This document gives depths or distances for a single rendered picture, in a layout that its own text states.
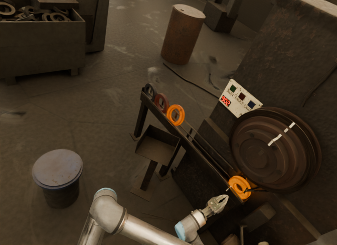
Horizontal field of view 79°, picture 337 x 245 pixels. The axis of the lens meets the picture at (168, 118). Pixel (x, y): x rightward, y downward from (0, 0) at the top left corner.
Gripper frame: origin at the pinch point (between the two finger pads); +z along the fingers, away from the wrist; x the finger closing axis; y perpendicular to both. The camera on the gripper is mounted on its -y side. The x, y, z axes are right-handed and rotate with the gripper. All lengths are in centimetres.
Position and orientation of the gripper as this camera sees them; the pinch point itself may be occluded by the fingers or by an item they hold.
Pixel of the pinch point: (225, 197)
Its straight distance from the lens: 141.6
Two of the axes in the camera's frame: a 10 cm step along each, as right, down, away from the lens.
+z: 8.3, -4.4, 3.3
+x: -5.5, -6.8, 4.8
